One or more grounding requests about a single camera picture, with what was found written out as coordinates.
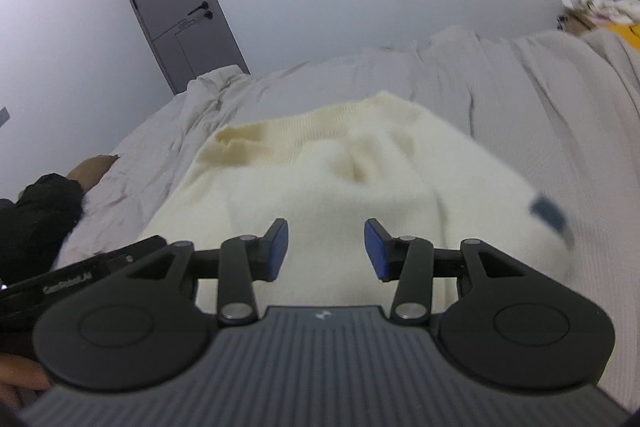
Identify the person's left hand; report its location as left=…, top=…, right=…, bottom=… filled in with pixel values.
left=0, top=353, right=51, bottom=409

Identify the cream sweater with blue stripes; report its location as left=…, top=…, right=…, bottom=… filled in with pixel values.
left=135, top=90, right=576, bottom=314

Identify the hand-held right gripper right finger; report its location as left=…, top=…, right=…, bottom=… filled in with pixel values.
left=363, top=217, right=522, bottom=324

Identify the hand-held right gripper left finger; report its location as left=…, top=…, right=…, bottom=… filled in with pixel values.
left=124, top=217, right=290, bottom=324

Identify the grey bed duvet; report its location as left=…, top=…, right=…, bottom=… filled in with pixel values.
left=55, top=26, right=640, bottom=414

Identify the brown pillow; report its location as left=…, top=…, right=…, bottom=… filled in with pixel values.
left=67, top=154, right=121, bottom=194

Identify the yellow printed cloth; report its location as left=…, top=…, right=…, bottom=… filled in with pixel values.
left=599, top=22, right=640, bottom=44

